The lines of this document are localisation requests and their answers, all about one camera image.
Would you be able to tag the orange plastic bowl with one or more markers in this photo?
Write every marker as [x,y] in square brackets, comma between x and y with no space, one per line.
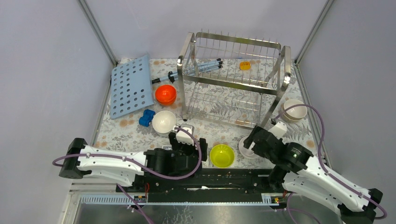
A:
[166,95]

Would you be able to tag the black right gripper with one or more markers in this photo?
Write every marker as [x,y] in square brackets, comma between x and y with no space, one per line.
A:
[248,141]

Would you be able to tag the beige floral bowl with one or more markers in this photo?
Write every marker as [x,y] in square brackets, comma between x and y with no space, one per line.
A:
[290,103]
[286,118]

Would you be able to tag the beige floral bowl front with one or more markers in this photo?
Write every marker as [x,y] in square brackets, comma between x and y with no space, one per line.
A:
[290,103]

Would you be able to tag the small orange yellow cup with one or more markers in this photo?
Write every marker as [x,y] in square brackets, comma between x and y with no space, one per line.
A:
[245,65]

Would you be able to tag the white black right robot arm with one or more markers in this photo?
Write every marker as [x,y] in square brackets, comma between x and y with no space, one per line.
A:
[296,169]

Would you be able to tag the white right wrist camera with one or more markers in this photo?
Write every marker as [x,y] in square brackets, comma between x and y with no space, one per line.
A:
[279,129]

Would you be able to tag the white ribbed bowl front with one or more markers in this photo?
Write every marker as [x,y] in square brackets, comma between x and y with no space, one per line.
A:
[164,122]

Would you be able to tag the yellow green bowl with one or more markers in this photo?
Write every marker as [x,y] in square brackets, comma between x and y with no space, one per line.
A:
[222,156]

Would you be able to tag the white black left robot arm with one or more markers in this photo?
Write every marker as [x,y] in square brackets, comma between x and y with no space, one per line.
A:
[82,160]

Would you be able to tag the stainless steel dish rack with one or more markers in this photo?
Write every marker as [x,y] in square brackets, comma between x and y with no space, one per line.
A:
[213,59]

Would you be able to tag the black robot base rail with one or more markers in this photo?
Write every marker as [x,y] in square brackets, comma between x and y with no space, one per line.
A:
[210,185]

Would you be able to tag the light blue perforated panel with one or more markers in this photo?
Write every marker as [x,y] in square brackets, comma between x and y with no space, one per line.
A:
[131,87]

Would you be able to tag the floral patterned table mat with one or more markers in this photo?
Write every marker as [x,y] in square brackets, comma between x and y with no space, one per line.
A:
[124,134]

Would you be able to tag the white ceramic bowl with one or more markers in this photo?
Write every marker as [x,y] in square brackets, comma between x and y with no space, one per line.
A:
[248,153]

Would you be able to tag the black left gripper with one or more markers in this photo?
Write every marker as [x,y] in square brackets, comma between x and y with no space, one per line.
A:
[176,144]

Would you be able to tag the blue toy car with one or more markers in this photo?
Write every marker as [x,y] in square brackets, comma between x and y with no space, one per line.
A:
[146,118]

